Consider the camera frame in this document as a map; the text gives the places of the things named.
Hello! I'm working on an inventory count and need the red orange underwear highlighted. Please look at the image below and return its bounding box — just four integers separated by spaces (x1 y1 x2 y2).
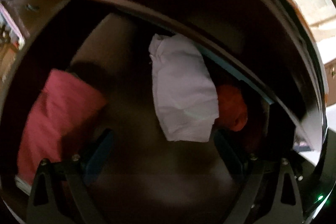
215 85 248 132

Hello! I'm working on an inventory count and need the pale pink underwear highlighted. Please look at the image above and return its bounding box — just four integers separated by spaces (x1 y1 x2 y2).
149 34 219 143

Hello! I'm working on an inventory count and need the pink striped cloth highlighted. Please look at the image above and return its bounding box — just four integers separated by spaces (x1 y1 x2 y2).
0 3 26 50

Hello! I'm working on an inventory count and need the dark red knit underwear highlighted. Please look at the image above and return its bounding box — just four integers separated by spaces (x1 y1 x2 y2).
17 69 106 185

